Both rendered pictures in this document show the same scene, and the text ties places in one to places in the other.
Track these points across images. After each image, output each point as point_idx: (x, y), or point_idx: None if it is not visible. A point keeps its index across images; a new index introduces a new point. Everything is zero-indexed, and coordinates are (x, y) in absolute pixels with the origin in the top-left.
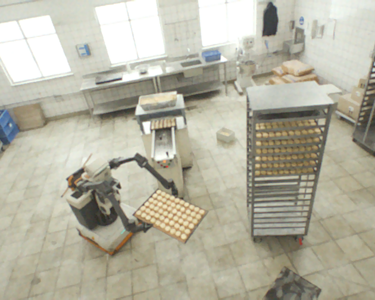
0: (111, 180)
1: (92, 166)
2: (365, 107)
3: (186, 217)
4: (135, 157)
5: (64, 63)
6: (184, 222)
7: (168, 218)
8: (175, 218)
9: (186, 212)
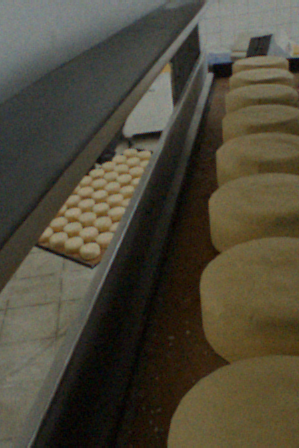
0: None
1: (244, 38)
2: None
3: (80, 220)
4: (252, 41)
5: None
6: (62, 219)
7: (89, 191)
8: (84, 202)
9: (99, 218)
